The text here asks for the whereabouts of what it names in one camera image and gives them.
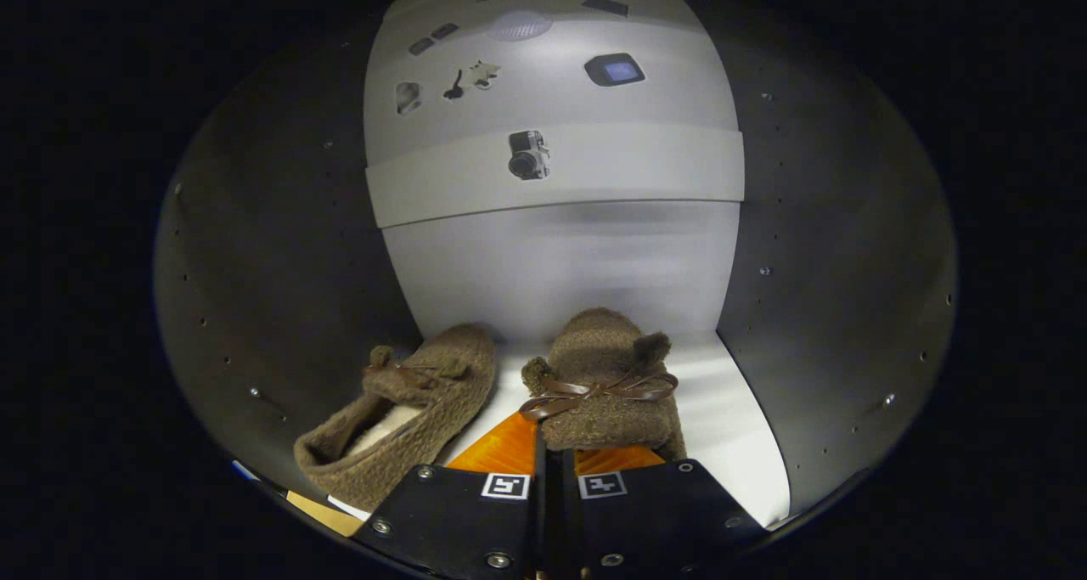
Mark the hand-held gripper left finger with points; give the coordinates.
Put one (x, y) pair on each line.
(459, 520)

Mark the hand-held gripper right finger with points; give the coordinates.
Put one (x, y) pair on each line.
(654, 512)

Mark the brown fuzzy shoe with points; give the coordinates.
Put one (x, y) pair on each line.
(408, 427)
(594, 351)

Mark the dark grey shoe cabinet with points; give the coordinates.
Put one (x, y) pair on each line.
(255, 266)

